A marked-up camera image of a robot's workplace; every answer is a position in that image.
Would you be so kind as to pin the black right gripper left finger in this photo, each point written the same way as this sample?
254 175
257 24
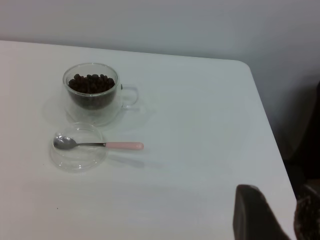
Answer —
255 217

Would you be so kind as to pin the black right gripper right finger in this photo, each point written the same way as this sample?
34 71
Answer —
308 217

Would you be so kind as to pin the clear round glass lid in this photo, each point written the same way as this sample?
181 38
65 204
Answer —
75 160

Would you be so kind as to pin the clear double-walled glass cup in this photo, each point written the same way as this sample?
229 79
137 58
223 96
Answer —
87 117

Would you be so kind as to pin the pile of coffee beans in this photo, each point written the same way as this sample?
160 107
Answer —
91 85

